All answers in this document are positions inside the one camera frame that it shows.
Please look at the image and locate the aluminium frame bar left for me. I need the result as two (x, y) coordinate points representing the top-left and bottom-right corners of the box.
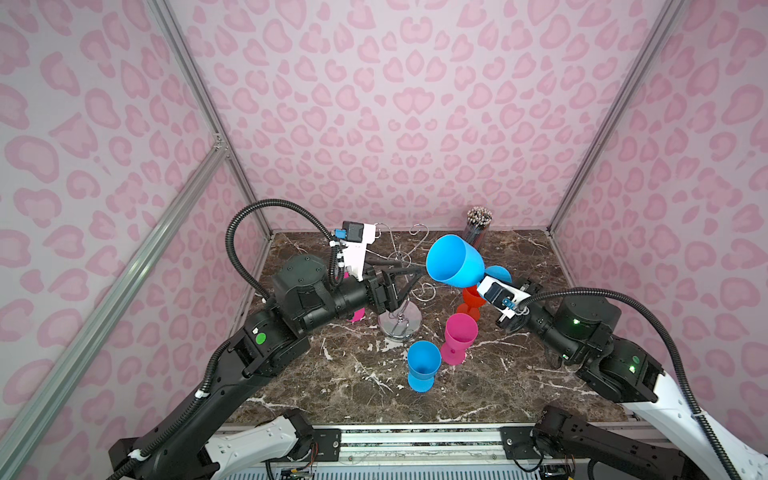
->
(1, 144), (227, 479)

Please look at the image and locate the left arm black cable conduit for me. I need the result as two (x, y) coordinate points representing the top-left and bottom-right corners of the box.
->
(104, 199), (349, 480)

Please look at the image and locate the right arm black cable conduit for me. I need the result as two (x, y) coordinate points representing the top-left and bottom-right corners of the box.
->
(515, 287), (745, 480)

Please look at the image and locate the magenta wine glass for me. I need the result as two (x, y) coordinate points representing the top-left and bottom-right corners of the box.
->
(350, 308), (365, 323)
(440, 313), (478, 366)

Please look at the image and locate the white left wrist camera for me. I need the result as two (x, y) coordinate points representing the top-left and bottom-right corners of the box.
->
(330, 221), (377, 281)

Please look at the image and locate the aluminium frame post right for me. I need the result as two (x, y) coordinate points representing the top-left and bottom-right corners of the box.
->
(546, 0), (689, 237)

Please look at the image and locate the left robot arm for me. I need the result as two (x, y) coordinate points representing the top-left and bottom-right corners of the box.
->
(109, 254), (425, 479)

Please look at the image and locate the red wine glass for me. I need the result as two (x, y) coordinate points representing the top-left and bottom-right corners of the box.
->
(456, 287), (486, 321)

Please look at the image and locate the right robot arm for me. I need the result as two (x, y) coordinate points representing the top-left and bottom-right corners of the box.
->
(478, 276), (767, 479)

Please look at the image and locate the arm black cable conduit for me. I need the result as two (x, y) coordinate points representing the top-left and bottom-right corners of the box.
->
(104, 199), (349, 480)
(515, 287), (745, 480)

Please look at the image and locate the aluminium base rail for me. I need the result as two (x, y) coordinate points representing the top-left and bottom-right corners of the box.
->
(205, 411), (686, 479)

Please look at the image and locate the chrome wire wine glass rack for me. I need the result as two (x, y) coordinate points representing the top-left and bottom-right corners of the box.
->
(372, 222), (436, 343)

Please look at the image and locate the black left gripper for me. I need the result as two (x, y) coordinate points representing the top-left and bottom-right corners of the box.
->
(301, 256), (422, 337)

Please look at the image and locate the blue wine glass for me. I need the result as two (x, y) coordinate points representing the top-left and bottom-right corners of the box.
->
(407, 341), (442, 393)
(426, 234), (512, 289)

